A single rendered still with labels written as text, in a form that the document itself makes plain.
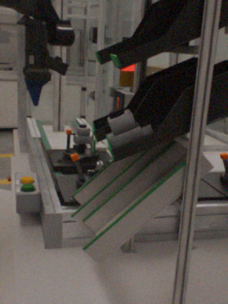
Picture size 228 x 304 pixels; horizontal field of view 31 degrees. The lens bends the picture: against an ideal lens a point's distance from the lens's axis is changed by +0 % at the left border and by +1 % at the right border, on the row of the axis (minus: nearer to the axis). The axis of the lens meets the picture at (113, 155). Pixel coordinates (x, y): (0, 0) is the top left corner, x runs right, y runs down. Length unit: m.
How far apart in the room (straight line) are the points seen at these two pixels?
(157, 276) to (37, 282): 0.28
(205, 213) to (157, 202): 0.47
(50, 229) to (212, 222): 0.47
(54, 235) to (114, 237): 0.35
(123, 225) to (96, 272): 0.28
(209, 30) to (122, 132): 0.23
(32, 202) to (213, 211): 0.52
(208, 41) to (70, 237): 0.65
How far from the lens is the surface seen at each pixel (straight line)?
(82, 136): 1.52
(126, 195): 0.87
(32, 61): 1.07
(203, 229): 1.23
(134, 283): 0.98
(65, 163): 1.46
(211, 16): 0.68
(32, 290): 0.95
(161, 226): 1.16
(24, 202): 1.21
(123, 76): 1.37
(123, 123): 0.74
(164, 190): 0.74
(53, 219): 1.07
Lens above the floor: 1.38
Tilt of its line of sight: 15 degrees down
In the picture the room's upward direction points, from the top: 3 degrees clockwise
